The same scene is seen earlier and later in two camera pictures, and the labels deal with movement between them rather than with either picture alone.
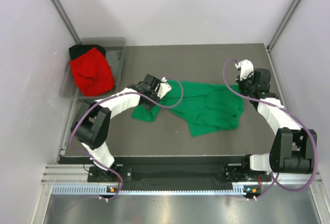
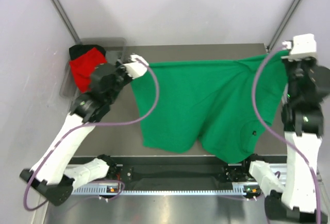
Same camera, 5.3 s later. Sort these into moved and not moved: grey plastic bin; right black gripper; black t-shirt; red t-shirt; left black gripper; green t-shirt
Moved: green t-shirt; left black gripper; right black gripper
Not moved: grey plastic bin; black t-shirt; red t-shirt
